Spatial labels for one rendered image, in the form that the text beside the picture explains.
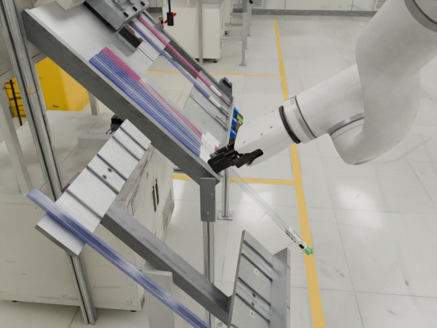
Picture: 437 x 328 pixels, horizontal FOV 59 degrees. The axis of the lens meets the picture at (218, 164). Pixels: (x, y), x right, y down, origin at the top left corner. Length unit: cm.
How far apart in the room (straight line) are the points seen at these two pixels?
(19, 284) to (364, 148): 151
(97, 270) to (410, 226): 165
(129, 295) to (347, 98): 125
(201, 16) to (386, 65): 416
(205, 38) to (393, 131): 421
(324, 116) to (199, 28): 407
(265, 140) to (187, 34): 411
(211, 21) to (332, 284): 344
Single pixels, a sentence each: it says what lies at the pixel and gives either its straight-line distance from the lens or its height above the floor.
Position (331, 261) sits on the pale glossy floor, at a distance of 203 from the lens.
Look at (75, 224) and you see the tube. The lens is 59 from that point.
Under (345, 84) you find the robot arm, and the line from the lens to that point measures 66.
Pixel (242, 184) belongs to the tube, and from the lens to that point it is 77.
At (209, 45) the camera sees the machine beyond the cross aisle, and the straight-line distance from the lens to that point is 473.
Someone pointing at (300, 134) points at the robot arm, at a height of 110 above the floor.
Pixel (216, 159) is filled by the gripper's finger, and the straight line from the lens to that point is 74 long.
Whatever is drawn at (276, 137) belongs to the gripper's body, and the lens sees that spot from 67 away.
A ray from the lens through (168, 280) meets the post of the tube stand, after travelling 79.
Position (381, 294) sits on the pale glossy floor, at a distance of 196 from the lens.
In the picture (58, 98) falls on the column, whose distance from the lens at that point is 351.
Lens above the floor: 140
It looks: 32 degrees down
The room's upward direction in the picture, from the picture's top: straight up
